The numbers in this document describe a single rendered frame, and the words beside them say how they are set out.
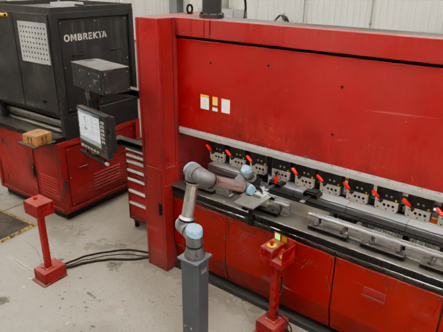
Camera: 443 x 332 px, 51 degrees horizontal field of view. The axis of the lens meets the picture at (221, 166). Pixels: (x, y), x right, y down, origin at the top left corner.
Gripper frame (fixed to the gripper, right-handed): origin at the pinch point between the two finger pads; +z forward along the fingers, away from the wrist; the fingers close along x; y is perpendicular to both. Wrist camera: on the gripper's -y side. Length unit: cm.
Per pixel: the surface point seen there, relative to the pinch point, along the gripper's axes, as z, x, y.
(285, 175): -13.2, -20.8, 15.3
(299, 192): 22.0, -20.6, 20.2
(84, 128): -68, 137, -18
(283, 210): 9.7, -20.7, -3.8
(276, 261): 4, -37, -44
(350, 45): -92, -60, 77
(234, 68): -71, 28, 62
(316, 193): 15.9, -37.1, 20.9
